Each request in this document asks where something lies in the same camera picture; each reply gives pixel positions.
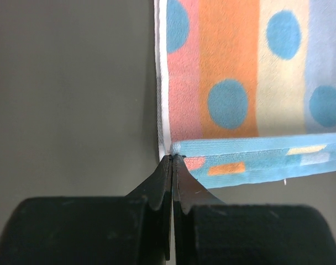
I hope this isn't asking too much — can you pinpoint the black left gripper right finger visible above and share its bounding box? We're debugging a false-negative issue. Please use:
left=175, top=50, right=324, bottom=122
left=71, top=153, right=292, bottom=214
left=172, top=155, right=336, bottom=264

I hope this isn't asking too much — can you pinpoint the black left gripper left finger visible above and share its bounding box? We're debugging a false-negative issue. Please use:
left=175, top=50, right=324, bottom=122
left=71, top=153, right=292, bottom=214
left=0, top=156, right=173, bottom=264

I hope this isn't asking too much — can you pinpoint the light blue patterned towel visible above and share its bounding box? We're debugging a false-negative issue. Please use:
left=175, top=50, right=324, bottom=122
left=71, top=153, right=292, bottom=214
left=154, top=1, right=336, bottom=188

